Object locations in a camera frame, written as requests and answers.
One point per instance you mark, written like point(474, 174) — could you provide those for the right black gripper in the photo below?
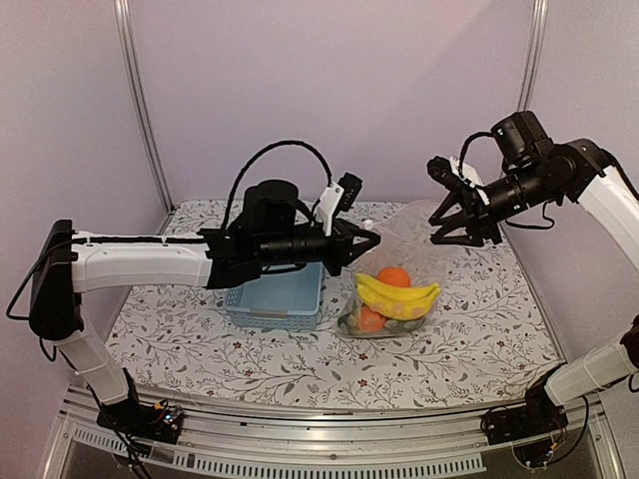
point(480, 224)

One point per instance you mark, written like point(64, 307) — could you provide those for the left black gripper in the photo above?
point(343, 251)

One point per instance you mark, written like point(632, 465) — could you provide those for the orange toy fruit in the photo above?
point(394, 276)

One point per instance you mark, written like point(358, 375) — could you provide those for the clear zip top bag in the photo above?
point(405, 242)

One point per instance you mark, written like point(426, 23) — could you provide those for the yellow toy banana bunch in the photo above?
point(394, 302)

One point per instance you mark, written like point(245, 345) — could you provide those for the green orange toy mango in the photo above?
point(370, 321)

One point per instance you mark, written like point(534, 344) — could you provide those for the blue plastic basket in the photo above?
point(288, 301)

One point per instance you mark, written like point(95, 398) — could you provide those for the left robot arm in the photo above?
point(275, 232)

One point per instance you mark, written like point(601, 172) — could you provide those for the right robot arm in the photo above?
point(536, 171)

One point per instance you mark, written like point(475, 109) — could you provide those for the floral tablecloth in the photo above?
point(487, 341)

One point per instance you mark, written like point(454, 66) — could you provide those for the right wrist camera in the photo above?
point(456, 177)

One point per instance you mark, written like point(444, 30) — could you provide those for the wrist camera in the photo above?
point(337, 197)
point(456, 177)

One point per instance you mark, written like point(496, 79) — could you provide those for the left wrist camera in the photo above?
point(337, 197)

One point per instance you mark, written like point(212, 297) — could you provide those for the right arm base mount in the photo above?
point(529, 419)

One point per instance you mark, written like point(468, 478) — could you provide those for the aluminium front rail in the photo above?
point(235, 439)

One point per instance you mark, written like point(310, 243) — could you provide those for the right aluminium frame post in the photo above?
point(533, 55)

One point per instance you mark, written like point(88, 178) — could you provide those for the aluminium frame post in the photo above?
point(133, 72)
point(533, 55)

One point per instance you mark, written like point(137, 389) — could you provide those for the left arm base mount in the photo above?
point(160, 422)

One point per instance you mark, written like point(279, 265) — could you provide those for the left aluminium frame post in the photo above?
point(133, 72)

